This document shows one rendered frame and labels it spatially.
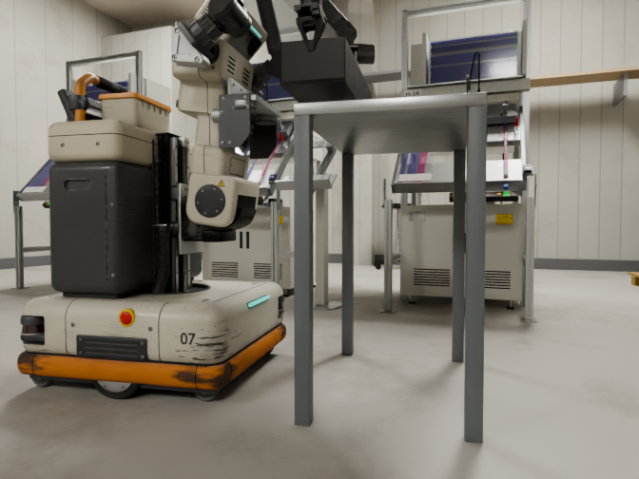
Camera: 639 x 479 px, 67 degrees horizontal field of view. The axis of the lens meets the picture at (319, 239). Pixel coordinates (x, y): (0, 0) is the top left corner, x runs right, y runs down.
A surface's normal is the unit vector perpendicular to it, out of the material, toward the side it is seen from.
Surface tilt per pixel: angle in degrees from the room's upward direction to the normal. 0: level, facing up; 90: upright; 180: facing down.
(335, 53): 90
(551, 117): 90
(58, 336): 90
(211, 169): 90
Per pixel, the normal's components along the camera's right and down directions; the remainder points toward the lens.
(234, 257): -0.34, 0.03
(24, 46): 0.94, 0.01
